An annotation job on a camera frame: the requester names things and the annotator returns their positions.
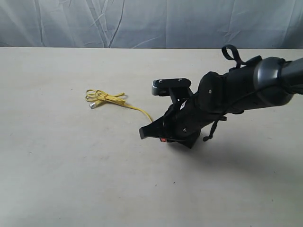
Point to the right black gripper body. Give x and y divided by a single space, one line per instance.
186 119

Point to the small black box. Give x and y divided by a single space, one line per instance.
188 141

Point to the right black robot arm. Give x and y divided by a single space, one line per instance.
260 83

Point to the grey backdrop cloth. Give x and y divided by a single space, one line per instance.
276 24

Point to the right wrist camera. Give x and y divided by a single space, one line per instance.
177 89

